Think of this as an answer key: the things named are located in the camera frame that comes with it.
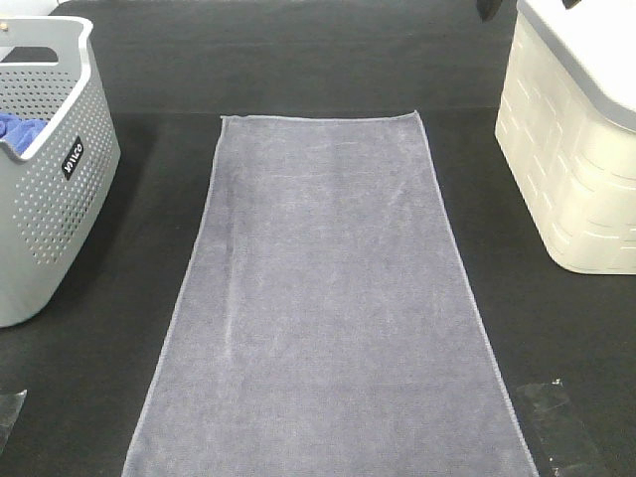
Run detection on clear tape strip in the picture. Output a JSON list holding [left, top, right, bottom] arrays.
[[515, 379, 611, 476], [0, 390, 28, 453]]

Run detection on left clear tape strip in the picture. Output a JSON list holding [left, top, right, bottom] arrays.
[[0, 390, 28, 453]]

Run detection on cream plastic storage basket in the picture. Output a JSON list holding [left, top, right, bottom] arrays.
[[495, 1, 635, 274]]

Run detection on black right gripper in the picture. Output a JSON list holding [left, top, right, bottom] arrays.
[[475, 0, 502, 21]]

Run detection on black table mat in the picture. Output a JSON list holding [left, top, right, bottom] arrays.
[[1, 1, 635, 476]]

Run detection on grey microfibre towel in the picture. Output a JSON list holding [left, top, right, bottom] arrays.
[[122, 112, 537, 476]]

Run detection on blue towel in basket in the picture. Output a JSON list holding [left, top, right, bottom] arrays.
[[0, 112, 48, 155]]

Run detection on grey perforated laundry basket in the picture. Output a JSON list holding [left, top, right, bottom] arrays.
[[1, 16, 120, 327]]

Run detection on right clear tape strip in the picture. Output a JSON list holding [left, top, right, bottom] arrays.
[[515, 379, 611, 476]]

